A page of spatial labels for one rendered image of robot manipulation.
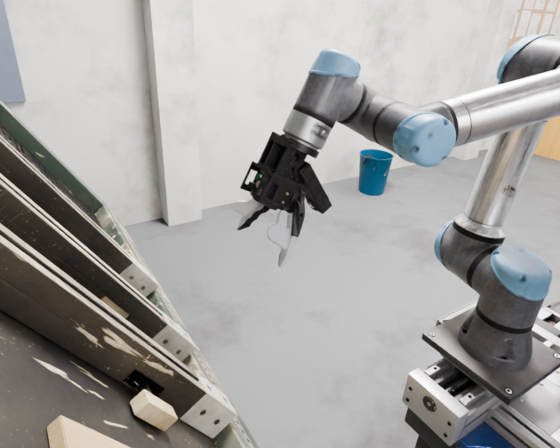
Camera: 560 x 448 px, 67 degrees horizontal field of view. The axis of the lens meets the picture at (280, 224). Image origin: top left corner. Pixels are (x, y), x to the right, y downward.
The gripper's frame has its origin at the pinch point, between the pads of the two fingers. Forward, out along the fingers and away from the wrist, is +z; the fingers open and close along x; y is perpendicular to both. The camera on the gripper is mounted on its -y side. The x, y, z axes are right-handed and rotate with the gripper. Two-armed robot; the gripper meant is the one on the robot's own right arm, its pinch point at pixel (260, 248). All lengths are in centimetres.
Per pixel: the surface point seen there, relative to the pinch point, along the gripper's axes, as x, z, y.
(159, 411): 8.3, 27.7, 11.4
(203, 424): 1.2, 39.0, -5.5
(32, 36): -276, -9, 13
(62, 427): 19.8, 17.8, 31.0
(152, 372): 1.0, 26.3, 10.8
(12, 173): -52, 14, 32
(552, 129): -220, -190, -565
